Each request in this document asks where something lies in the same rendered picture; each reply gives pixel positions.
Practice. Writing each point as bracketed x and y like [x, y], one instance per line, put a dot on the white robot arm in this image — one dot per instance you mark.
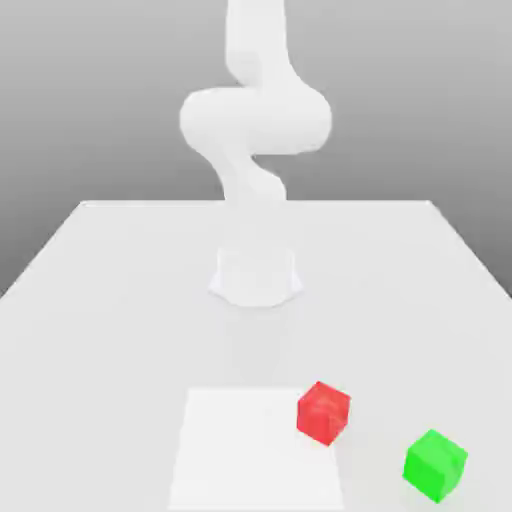
[256, 120]

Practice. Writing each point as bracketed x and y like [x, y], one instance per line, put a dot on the small red cube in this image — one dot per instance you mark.
[323, 413]

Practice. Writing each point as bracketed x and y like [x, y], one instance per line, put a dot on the small green cube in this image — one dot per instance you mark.
[434, 466]

